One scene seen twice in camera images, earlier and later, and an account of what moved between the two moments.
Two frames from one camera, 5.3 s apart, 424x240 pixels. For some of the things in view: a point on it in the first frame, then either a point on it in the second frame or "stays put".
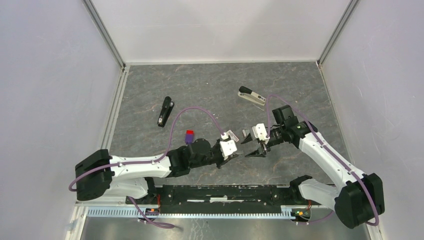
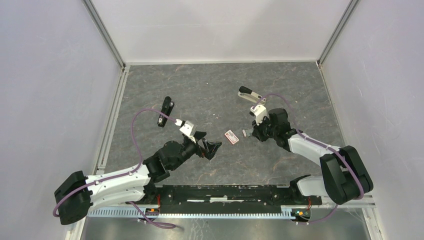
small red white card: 232,135 stays put
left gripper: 222,162 → 210,148
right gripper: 256,153 → 256,129
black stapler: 167,107 stays put
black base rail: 223,198 stays put
